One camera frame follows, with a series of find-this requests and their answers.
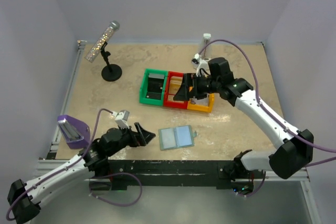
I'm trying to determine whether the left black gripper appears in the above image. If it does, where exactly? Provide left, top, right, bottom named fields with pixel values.
left=108, top=122, right=155, bottom=157

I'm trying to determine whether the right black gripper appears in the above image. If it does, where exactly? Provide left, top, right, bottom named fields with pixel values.
left=173, top=72, right=221, bottom=101

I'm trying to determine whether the gold credit card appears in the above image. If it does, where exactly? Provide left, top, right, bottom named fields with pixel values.
left=167, top=94, right=176, bottom=102

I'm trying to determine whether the white VIP credit card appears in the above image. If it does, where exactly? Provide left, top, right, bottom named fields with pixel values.
left=190, top=98, right=209, bottom=106

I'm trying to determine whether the teal leather card holder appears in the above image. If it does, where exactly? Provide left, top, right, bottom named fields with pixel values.
left=158, top=125, right=197, bottom=151

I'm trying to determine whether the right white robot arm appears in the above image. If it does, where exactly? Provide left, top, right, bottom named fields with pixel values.
left=173, top=57, right=314, bottom=180

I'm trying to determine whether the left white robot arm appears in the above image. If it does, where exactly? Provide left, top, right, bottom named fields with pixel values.
left=6, top=122, right=156, bottom=223

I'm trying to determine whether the gold cards stack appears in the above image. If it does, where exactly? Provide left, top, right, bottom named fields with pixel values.
left=168, top=76, right=183, bottom=95

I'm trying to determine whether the black cards stack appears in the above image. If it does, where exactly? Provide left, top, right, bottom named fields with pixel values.
left=146, top=73, right=165, bottom=100

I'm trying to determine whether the red plastic bin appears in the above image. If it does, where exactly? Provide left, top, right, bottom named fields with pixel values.
left=163, top=71, right=188, bottom=110

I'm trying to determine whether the yellow plastic bin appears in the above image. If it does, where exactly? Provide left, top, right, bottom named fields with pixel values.
left=187, top=94, right=215, bottom=113

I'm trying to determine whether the green plastic bin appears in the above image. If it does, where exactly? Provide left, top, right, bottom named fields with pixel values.
left=139, top=68, right=168, bottom=106

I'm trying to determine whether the white metronome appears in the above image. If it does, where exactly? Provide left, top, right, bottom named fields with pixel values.
left=197, top=33, right=212, bottom=61

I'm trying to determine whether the purple block fixture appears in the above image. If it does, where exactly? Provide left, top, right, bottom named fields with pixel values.
left=57, top=114, right=90, bottom=150

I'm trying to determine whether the black microphone stand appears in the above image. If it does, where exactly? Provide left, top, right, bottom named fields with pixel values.
left=100, top=42, right=122, bottom=82

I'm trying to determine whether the glitter silver microphone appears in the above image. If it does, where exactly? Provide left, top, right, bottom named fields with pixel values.
left=85, top=20, right=120, bottom=63

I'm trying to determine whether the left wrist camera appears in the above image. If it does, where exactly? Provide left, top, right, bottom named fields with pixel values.
left=112, top=110, right=130, bottom=129

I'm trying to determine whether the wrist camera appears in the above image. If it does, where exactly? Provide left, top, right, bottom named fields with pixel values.
left=191, top=54, right=208, bottom=76
left=112, top=110, right=130, bottom=129

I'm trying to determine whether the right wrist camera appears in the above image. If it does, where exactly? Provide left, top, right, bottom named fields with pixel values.
left=191, top=54, right=208, bottom=76

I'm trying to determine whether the purple cable loop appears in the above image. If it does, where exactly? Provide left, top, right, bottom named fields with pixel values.
left=88, top=172, right=144, bottom=206

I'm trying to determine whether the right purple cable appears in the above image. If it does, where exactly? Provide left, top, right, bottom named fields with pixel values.
left=196, top=39, right=336, bottom=168

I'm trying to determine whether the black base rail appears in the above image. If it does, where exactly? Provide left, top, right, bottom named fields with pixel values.
left=87, top=159, right=262, bottom=190

